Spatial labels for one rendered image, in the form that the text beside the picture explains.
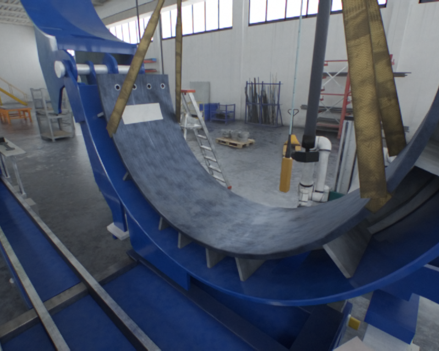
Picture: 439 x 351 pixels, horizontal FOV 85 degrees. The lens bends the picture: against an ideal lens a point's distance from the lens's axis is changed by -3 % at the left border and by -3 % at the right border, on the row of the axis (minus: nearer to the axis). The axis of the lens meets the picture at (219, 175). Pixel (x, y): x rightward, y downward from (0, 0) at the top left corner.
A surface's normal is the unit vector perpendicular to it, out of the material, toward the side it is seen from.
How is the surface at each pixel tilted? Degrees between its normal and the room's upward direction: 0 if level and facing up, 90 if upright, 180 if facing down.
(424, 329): 0
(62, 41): 92
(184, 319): 0
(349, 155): 90
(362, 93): 76
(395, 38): 90
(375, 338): 0
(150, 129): 65
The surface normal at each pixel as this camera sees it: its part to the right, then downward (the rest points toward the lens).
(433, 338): 0.00, -0.93
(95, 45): 0.76, 0.27
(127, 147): 0.62, -0.35
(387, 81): -0.49, 0.43
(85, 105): 0.75, 0.05
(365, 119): -0.85, -0.03
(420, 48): -0.65, 0.27
